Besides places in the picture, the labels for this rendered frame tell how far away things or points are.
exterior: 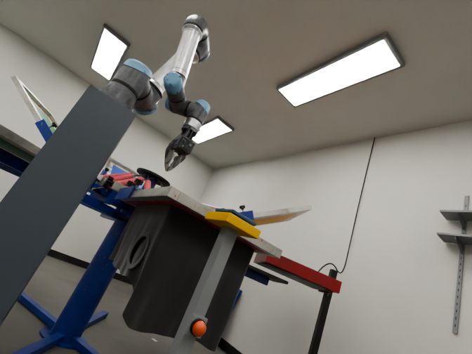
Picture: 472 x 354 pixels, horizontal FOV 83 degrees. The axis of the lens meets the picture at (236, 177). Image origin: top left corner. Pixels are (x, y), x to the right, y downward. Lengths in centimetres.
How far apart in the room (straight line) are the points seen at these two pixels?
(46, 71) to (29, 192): 507
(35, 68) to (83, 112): 497
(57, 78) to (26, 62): 47
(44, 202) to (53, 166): 12
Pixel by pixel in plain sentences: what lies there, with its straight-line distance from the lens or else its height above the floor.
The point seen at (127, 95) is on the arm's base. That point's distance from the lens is 116.
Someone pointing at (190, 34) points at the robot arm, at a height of 166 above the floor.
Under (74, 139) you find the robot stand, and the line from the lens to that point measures 106.
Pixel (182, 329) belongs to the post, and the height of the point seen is 63.
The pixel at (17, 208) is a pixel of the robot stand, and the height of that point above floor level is 73.
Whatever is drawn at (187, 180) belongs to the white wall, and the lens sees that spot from 618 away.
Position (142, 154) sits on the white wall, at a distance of 588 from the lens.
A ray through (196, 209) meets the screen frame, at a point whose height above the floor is 96.
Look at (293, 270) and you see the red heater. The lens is 218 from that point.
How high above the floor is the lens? 79
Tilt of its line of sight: 20 degrees up
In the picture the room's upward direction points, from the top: 24 degrees clockwise
